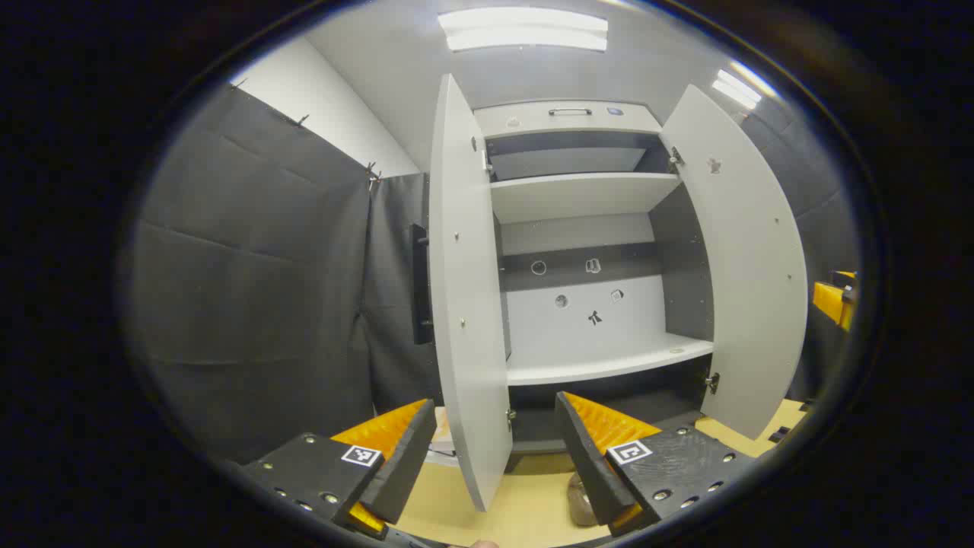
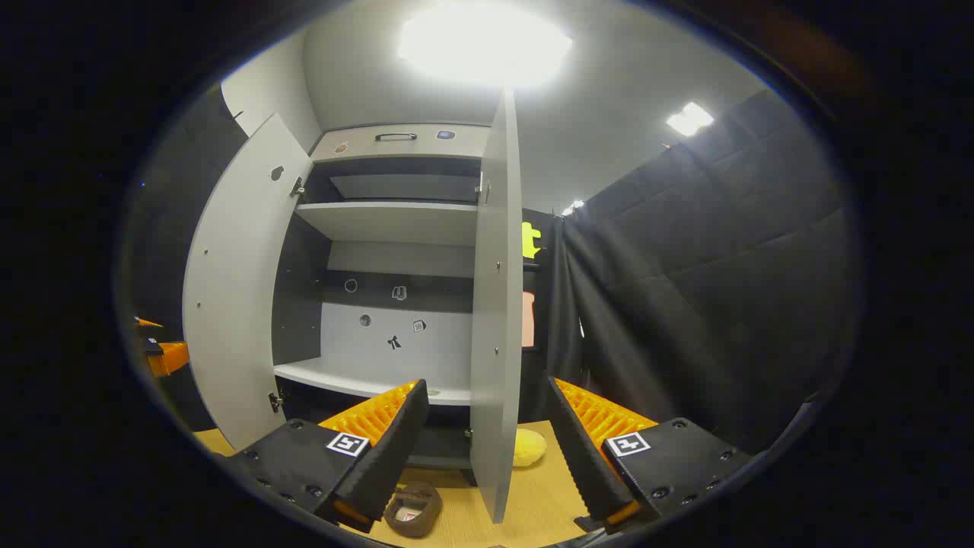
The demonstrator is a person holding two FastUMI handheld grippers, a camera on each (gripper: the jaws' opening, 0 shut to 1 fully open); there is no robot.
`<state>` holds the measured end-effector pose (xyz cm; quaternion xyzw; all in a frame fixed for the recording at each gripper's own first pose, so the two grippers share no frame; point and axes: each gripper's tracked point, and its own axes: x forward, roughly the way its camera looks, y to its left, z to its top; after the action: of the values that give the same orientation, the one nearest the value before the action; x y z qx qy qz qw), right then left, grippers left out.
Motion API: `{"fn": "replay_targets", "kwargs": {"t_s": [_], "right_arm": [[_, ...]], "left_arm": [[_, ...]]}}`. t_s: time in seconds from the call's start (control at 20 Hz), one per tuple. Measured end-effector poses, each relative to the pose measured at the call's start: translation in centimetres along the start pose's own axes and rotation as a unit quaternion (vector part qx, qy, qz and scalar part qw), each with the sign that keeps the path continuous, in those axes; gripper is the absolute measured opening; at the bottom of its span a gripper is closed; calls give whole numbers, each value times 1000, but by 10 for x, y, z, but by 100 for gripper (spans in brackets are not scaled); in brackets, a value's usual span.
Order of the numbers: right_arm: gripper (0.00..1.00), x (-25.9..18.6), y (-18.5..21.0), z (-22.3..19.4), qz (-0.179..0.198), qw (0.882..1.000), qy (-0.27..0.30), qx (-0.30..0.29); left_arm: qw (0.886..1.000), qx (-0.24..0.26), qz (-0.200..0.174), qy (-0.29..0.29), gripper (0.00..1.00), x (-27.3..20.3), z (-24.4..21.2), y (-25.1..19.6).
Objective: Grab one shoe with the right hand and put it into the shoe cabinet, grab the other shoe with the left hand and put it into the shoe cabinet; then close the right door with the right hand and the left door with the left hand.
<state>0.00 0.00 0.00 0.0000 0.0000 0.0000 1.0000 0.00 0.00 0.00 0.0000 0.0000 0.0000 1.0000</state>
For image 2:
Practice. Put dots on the grey shoe cabinet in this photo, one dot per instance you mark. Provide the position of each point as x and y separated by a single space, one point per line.
380 224

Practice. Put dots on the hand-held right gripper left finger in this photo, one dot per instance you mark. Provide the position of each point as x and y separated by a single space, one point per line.
380 457

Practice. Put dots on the grey cabinet drawer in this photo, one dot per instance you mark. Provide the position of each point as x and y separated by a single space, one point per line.
358 144

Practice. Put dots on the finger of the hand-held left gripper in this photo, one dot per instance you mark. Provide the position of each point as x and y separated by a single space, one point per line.
146 323
169 359

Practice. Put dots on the yellow fuzzy object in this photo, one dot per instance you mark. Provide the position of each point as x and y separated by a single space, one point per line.
529 447

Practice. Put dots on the black backdrop cloth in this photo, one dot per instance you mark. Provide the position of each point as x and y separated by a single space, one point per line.
723 289

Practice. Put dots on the large ceiling light panel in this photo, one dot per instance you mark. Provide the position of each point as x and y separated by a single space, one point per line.
483 42

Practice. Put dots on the grey shoe cabinet door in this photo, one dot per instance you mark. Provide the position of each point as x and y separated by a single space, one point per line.
236 304
496 320

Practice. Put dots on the small ceiling light panel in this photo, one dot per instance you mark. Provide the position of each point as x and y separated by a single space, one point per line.
572 207
690 119

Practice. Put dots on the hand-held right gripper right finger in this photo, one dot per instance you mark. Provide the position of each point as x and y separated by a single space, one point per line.
586 457

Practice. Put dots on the brown fuzzy shoe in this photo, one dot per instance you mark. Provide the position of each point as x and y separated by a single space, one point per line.
415 508

